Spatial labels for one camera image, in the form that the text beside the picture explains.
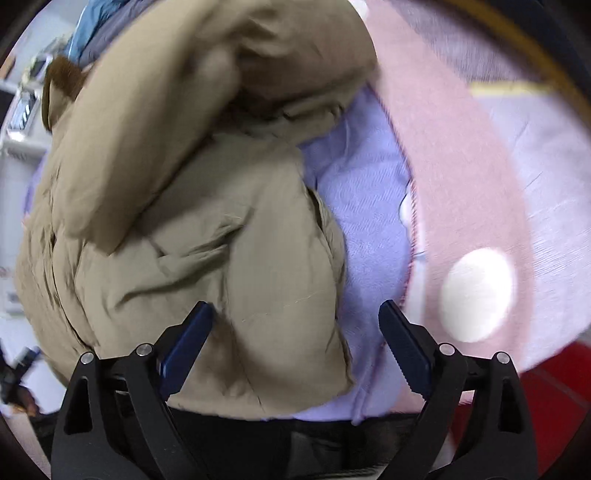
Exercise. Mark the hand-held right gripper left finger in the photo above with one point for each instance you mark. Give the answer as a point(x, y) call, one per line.
point(189, 350)

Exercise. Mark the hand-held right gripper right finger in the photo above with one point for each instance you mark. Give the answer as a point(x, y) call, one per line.
point(406, 350)

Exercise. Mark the tan padded jacket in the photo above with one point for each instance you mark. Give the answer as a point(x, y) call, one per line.
point(184, 230)

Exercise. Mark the red mat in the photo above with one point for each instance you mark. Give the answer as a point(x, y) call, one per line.
point(545, 406)

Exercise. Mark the white shelf unit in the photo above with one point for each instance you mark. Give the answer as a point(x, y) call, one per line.
point(23, 110)

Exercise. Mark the dark grey garment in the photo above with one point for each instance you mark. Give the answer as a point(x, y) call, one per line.
point(111, 41)

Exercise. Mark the dark blue yellow-trimmed mat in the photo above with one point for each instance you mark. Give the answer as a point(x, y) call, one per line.
point(531, 27)

